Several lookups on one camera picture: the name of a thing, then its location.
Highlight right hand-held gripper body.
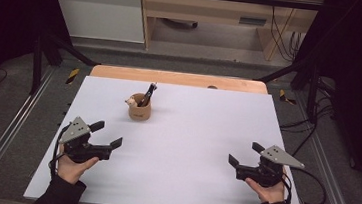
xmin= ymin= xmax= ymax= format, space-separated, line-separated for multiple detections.
xmin=234 ymin=141 xmax=307 ymax=192

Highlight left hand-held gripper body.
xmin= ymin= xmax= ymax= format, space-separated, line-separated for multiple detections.
xmin=57 ymin=114 xmax=116 ymax=168

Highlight wooden brush holder with animal figure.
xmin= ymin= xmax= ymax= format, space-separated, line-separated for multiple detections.
xmin=122 ymin=91 xmax=154 ymax=123

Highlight thick black makeup brush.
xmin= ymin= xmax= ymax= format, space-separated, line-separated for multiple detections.
xmin=136 ymin=82 xmax=157 ymax=109

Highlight person's right hand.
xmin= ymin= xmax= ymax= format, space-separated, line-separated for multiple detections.
xmin=243 ymin=165 xmax=289 ymax=204

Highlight person's left hand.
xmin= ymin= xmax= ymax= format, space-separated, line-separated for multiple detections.
xmin=55 ymin=144 xmax=101 ymax=187

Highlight black metal stand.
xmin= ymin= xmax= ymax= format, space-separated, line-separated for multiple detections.
xmin=28 ymin=31 xmax=104 ymax=102
xmin=251 ymin=52 xmax=325 ymax=124

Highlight light wooden table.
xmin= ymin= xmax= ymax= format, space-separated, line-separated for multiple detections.
xmin=89 ymin=63 xmax=269 ymax=95

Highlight white cabinet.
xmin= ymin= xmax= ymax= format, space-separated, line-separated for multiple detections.
xmin=41 ymin=0 xmax=150 ymax=45

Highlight light wooden desk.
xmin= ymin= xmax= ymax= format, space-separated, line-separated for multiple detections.
xmin=133 ymin=0 xmax=327 ymax=68

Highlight left hand-held gripper black cable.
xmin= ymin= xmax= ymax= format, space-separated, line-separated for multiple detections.
xmin=47 ymin=123 xmax=71 ymax=181

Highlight hand-held gripper black cable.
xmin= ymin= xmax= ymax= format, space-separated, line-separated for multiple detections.
xmin=279 ymin=165 xmax=330 ymax=204
xmin=47 ymin=123 xmax=71 ymax=181

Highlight black floor cables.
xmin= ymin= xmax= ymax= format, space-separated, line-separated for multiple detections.
xmin=277 ymin=73 xmax=338 ymax=161

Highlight yellow-handled tool left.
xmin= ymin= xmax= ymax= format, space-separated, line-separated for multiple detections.
xmin=65 ymin=67 xmax=81 ymax=86

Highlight yellow-handled tool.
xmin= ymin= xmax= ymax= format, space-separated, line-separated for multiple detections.
xmin=65 ymin=67 xmax=81 ymax=86
xmin=277 ymin=88 xmax=299 ymax=106

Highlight yellow-handled tool right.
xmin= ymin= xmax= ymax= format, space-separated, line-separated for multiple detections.
xmin=277 ymin=88 xmax=299 ymax=106

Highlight right hand-held gripper black cable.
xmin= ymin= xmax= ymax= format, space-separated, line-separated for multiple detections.
xmin=279 ymin=165 xmax=330 ymax=204

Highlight aluminium floor rail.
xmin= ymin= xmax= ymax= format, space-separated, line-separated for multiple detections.
xmin=0 ymin=60 xmax=58 ymax=204
xmin=284 ymin=92 xmax=362 ymax=204

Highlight hanging black cables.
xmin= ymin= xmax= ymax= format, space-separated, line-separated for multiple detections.
xmin=263 ymin=0 xmax=308 ymax=63

